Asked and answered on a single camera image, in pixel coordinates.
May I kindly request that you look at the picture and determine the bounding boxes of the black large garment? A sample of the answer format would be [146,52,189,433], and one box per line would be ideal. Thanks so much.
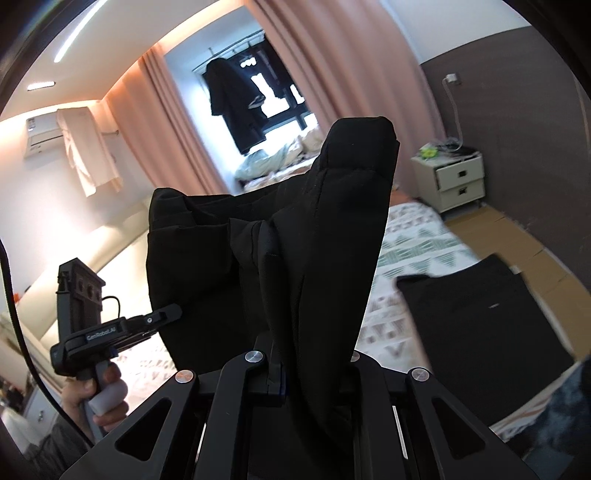
[144,115,402,480]

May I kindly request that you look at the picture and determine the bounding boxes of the hanging dark clothes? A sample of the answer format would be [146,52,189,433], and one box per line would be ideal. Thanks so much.
[202,38,311,155]

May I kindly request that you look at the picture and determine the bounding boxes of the person's left hand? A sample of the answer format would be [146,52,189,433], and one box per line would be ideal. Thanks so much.
[61,362,128,438]

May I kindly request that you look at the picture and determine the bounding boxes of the hanging white garment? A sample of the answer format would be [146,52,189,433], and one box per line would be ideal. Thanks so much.
[56,107,123,197]

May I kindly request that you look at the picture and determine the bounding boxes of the left pink curtain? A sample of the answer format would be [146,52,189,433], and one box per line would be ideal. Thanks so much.
[104,44,228,195]

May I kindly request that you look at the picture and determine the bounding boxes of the pink curtain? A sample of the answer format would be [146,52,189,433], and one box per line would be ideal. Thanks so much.
[104,44,228,195]
[245,1,444,196]

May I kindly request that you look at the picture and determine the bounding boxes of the white bedside table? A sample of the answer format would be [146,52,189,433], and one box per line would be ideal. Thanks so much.
[411,151,486,213]

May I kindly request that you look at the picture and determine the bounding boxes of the folded black garment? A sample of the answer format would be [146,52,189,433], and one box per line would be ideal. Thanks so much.
[397,255,574,426]

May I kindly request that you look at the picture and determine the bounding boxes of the wall air conditioner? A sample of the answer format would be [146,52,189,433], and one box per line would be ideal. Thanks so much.
[24,112,64,158]

